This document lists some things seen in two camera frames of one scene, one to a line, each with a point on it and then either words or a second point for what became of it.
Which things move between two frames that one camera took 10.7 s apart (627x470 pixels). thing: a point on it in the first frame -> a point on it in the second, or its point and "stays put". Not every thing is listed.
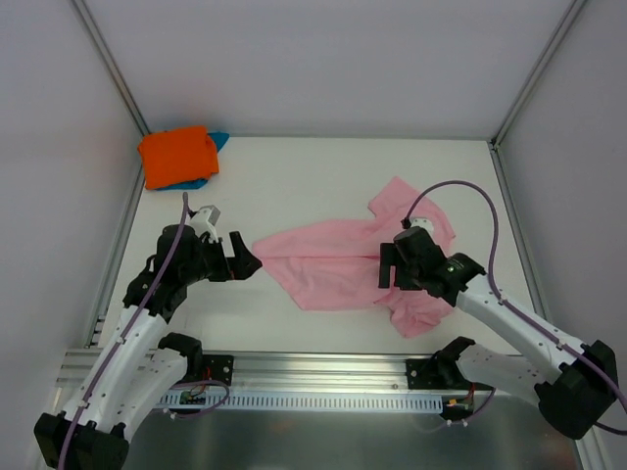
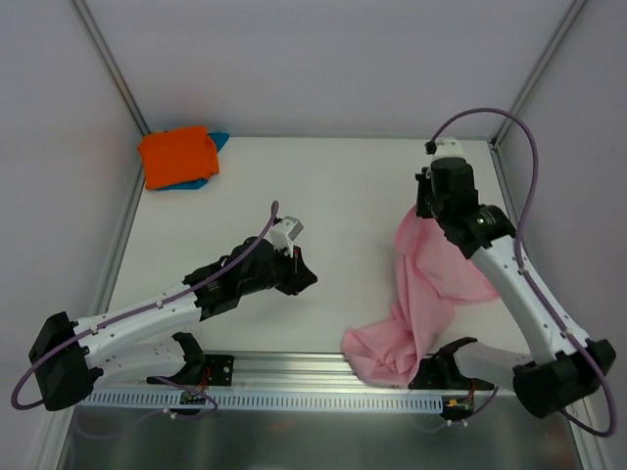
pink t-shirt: [333, 264] -> [433, 276]
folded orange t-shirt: [177, 156] stays put
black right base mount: [438, 373] stays put
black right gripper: [390, 266] -> [423, 197]
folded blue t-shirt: [219, 138] stays put
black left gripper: [227, 262] -> [292, 273]
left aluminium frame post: [111, 62] stays put
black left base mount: [217, 367] stays put
